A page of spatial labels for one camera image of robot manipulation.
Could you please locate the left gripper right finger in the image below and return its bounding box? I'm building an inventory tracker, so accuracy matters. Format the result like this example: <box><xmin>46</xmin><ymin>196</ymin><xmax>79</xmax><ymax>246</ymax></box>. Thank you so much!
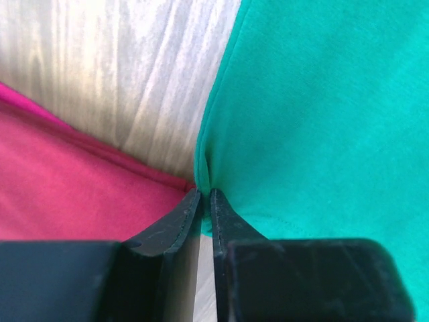
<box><xmin>210</xmin><ymin>189</ymin><xmax>265</xmax><ymax>321</ymax></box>

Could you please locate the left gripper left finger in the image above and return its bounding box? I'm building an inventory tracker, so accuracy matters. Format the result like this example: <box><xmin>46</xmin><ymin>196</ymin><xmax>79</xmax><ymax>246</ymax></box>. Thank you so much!
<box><xmin>125</xmin><ymin>189</ymin><xmax>201</xmax><ymax>321</ymax></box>

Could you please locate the green t shirt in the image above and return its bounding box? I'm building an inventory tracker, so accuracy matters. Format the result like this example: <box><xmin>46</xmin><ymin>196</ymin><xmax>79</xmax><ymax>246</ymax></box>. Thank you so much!
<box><xmin>194</xmin><ymin>1</ymin><xmax>428</xmax><ymax>321</ymax></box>

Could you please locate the folded red t shirt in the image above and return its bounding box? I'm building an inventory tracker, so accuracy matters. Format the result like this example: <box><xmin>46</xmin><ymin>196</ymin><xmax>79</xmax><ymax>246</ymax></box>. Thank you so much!
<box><xmin>1</xmin><ymin>103</ymin><xmax>192</xmax><ymax>240</ymax></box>

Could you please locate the folded pink t shirt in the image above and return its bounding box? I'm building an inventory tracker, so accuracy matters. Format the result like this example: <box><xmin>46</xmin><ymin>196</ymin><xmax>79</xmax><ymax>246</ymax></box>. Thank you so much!
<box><xmin>0</xmin><ymin>82</ymin><xmax>188</xmax><ymax>189</ymax></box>

